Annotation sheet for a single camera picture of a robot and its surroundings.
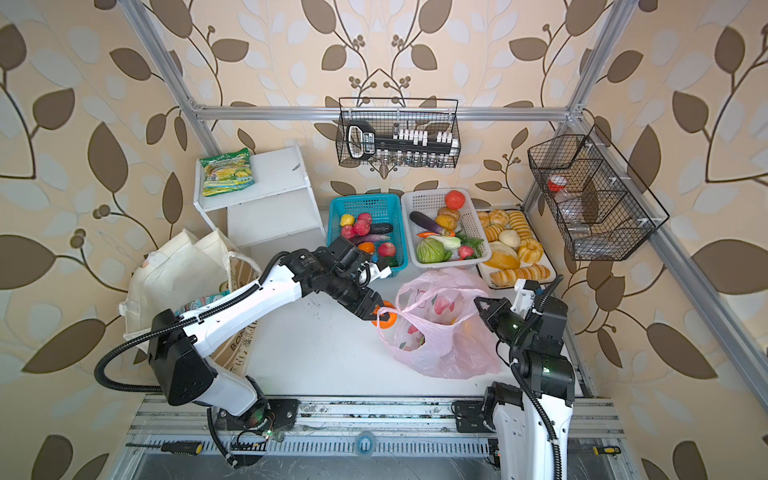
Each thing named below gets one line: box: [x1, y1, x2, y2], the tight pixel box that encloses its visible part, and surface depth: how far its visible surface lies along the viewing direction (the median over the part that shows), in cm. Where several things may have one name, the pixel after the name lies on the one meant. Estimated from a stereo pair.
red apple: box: [378, 242, 396, 257], surface depth 104 cm
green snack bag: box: [199, 148, 255, 197], surface depth 82 cm
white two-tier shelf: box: [193, 146, 326, 248], surface depth 89 cm
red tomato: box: [445, 190, 465, 210], surface depth 114 cm
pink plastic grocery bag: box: [377, 268, 501, 380], surface depth 74 cm
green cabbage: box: [416, 238, 452, 264], surface depth 100 cm
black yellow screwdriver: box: [125, 441, 203, 454], surface depth 70 cm
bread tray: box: [476, 207, 558, 289], surface depth 104 cm
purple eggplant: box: [409, 211, 442, 234], surface depth 115 cm
